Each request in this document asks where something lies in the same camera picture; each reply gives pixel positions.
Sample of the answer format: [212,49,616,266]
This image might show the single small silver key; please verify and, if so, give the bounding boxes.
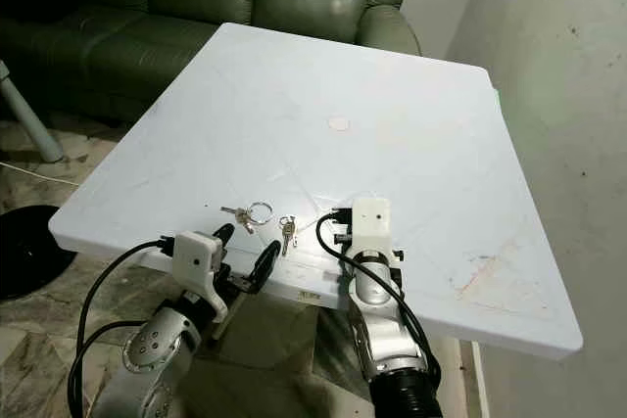
[279,215,298,255]

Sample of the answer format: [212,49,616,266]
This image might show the white plastic table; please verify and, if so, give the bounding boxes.
[49,22,584,360]

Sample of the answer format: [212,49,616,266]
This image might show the black round floor base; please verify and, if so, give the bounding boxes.
[0,205,77,302]

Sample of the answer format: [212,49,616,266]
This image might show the white table leg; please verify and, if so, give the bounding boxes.
[468,340,493,418]

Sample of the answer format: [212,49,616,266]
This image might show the grey stool with leg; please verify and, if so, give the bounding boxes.
[0,61,66,164]

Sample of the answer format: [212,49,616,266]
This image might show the green leather sofa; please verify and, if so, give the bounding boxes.
[0,0,422,125]

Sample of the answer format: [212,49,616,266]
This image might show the keys on silver ring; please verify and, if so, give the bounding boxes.
[221,202,273,234]

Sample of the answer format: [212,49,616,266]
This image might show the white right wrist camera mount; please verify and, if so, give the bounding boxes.
[349,197,393,258]

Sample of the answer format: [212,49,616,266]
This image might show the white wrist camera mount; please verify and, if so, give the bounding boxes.
[173,231,223,294]
[349,197,393,258]

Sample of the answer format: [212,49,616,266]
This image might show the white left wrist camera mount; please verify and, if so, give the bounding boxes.
[173,231,223,294]

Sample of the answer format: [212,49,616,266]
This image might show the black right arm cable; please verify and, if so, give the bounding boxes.
[315,210,442,385]

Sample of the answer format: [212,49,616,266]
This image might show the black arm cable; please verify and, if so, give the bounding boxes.
[67,236,179,418]
[315,210,442,385]

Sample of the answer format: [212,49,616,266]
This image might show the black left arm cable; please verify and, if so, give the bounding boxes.
[67,236,179,418]

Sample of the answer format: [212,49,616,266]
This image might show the thin white floor cable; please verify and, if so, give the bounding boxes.
[0,162,75,190]

